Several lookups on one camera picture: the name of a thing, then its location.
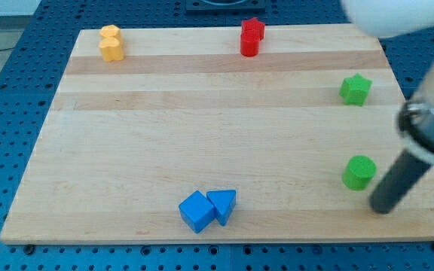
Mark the red cylinder block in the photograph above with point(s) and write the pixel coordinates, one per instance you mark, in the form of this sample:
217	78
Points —
249	43

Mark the wooden board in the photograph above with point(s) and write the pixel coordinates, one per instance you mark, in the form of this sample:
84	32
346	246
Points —
124	143

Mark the blue cube block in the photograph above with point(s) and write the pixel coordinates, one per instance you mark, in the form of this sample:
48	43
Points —
197	211

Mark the yellow hexagon block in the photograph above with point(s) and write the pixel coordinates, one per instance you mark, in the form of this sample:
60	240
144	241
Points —
111	31

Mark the green star block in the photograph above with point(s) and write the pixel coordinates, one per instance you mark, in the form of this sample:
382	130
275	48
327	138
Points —
354	90

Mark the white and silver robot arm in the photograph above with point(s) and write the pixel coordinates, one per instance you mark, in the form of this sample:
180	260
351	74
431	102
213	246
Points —
388	19

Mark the green cylinder block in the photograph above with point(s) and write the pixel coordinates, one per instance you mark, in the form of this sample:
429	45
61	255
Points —
358	172

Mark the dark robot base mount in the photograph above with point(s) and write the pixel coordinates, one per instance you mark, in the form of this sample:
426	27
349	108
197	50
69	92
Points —
199	6

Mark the red star block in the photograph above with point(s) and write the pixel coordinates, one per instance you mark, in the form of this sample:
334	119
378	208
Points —
254	24

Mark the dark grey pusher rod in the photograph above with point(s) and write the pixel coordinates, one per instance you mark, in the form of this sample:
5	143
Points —
405	172

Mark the blue triangle block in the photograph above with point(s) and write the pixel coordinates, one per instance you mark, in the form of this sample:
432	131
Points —
224	202

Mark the yellow heart block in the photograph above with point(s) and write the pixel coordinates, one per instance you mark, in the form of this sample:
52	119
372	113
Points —
111	49

